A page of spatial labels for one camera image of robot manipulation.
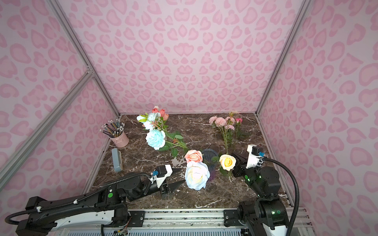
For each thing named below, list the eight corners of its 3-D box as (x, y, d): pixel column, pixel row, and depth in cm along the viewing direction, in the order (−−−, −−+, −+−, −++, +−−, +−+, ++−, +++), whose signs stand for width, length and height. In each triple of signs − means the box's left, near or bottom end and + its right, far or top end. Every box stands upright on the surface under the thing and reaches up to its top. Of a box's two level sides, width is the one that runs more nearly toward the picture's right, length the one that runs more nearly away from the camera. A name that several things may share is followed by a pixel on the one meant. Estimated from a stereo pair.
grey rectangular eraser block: (117, 173, 91) (113, 169, 87) (114, 153, 100) (111, 148, 96) (123, 170, 92) (120, 167, 88) (120, 151, 101) (117, 146, 97)
